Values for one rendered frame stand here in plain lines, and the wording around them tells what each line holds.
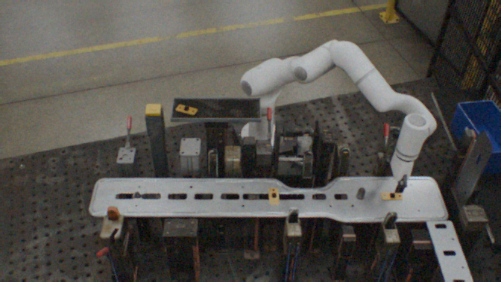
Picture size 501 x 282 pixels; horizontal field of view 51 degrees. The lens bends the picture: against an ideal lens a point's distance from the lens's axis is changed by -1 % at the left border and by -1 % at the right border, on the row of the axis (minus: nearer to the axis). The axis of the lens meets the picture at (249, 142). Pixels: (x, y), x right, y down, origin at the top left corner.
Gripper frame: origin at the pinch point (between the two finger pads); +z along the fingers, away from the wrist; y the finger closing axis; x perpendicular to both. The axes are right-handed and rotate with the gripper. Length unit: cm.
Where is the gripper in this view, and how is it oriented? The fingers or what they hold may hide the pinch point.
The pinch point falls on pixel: (396, 181)
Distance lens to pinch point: 211.0
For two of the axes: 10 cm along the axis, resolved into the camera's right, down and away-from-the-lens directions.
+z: -0.3, 7.1, 7.0
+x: 10.0, 0.1, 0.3
